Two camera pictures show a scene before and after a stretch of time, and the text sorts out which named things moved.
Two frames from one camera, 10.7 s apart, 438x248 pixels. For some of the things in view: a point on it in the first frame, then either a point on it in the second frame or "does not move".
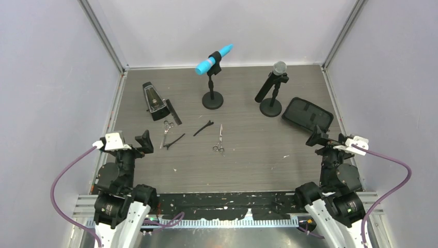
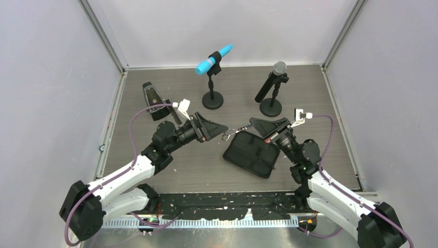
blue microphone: (204, 66) does not move
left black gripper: (146, 145) → (205, 130)
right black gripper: (318, 137) → (265, 128)
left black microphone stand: (213, 100) does not move
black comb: (178, 122) does not move
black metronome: (156, 104) does not move
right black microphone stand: (272, 107) does not move
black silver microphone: (279, 68) does not move
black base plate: (196, 206) does not move
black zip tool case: (306, 114) → (250, 152)
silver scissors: (218, 146) → (229, 132)
